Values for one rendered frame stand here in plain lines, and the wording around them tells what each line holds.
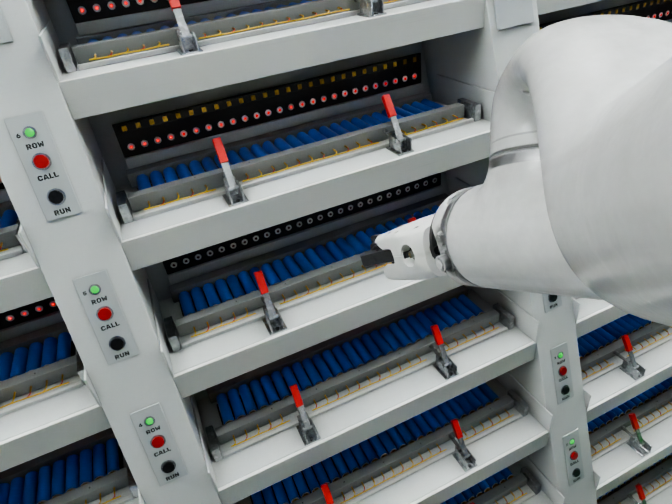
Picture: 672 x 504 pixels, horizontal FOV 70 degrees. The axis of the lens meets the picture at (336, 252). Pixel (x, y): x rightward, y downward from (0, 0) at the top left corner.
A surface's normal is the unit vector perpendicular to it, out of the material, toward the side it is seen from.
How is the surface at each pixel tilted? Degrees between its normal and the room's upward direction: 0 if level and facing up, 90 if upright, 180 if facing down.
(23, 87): 90
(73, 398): 19
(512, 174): 61
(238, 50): 109
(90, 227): 90
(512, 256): 97
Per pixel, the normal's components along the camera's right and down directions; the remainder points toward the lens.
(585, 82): -0.54, -0.61
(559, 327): 0.35, 0.18
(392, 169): 0.41, 0.47
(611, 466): -0.11, -0.83
